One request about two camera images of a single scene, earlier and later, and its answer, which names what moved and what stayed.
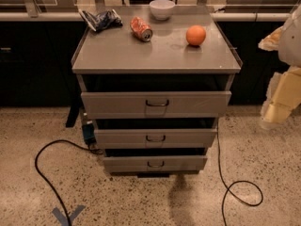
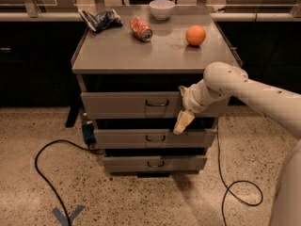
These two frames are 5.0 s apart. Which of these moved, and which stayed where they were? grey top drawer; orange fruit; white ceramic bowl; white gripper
Moved: white gripper
Stayed: white ceramic bowl; grey top drawer; orange fruit
